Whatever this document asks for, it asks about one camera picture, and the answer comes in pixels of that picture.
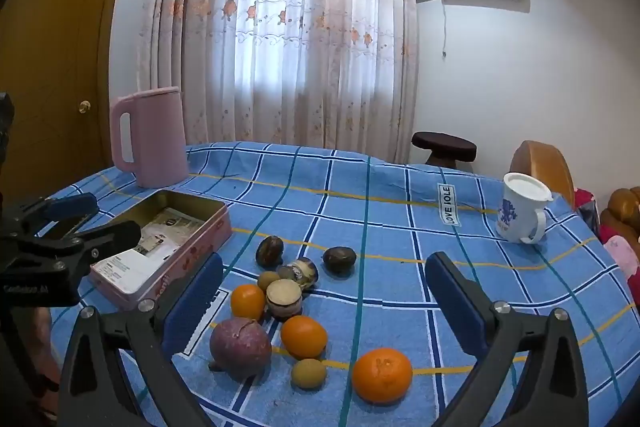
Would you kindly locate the folded printed paper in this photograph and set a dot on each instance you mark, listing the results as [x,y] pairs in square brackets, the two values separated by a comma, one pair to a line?
[172,224]

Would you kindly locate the small orange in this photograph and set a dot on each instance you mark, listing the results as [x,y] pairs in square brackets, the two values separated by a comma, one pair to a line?
[303,337]
[247,302]

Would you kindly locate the pink cloth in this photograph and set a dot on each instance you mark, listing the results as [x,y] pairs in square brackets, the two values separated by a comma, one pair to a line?
[620,252]

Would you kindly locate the dark wrinkled passion fruit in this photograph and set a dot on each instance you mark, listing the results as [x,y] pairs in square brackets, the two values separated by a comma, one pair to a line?
[339,260]
[270,251]

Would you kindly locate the pink metal tin box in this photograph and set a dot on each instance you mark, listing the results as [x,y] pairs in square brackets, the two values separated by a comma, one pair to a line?
[195,232]

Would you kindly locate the large orange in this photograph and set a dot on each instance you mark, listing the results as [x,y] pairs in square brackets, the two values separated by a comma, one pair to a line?
[382,376]

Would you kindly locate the white printed card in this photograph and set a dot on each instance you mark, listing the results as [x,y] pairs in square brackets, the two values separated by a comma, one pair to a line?
[132,269]

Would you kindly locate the small tan longan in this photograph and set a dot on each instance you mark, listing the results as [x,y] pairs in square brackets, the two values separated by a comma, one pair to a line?
[309,374]
[268,280]

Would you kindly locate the pink electric kettle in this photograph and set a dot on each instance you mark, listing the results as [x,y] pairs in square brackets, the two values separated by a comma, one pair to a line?
[152,142]

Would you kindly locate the white cup blue print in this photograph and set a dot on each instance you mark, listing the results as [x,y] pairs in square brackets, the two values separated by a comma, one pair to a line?
[515,222]

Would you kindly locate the dark round stool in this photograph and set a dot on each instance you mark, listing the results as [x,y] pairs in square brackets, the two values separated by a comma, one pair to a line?
[442,144]

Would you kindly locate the whole purple passion fruit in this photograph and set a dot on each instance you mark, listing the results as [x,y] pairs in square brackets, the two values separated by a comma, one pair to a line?
[240,347]

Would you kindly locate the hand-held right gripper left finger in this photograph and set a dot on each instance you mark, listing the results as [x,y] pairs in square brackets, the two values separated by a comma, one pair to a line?
[196,302]

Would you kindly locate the cut passion fruit brown face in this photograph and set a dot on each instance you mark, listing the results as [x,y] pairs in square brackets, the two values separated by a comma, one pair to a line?
[305,273]

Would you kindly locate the person's left forearm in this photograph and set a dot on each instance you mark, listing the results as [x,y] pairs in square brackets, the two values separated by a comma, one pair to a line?
[42,347]

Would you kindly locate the floral sheer curtain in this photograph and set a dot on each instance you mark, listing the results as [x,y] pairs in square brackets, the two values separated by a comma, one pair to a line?
[280,32]

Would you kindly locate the blue checked blanket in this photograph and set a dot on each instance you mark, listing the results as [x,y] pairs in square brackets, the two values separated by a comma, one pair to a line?
[380,217]

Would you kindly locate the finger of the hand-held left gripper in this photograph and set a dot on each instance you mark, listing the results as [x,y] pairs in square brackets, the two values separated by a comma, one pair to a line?
[107,237]
[72,206]

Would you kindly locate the brass door knob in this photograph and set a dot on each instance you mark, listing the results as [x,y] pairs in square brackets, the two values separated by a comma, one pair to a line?
[84,107]

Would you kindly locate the cut passion fruit pale face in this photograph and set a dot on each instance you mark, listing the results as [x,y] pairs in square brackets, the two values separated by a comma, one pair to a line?
[283,297]

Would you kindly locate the wooden door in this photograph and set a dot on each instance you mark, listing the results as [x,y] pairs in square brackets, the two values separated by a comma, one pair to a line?
[60,57]

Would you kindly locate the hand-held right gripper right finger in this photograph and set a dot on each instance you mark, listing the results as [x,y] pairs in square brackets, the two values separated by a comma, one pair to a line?
[454,302]

